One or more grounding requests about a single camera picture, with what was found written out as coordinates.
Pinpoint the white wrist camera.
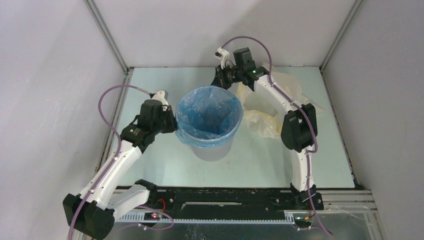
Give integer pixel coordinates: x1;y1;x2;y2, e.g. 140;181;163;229
214;47;230;69
150;90;169;112

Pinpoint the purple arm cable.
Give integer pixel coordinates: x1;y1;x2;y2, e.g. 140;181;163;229
67;84;175;240
221;35;335;240

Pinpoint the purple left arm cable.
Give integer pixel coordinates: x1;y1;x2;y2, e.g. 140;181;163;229
67;84;175;240

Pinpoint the grey plastic trash bin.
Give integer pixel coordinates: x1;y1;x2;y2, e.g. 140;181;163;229
175;85;245;163

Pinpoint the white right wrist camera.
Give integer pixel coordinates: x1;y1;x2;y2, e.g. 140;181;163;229
214;47;230;69

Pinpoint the translucent yellow-white trash bag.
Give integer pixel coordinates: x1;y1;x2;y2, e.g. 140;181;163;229
235;67;327;140

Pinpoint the aluminium frame rail front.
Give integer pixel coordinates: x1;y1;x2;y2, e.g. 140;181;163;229
69;188;385;240

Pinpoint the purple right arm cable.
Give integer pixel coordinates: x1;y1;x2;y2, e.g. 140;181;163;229
221;35;335;240

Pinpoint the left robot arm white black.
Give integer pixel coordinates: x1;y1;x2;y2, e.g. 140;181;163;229
62;98;177;240

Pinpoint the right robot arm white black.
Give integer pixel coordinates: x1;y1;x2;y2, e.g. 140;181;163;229
211;47;318;209

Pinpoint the blue plastic trash bag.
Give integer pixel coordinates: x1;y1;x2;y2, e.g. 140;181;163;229
174;85;245;149

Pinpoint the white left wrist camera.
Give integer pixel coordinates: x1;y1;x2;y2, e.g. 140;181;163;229
150;90;169;112

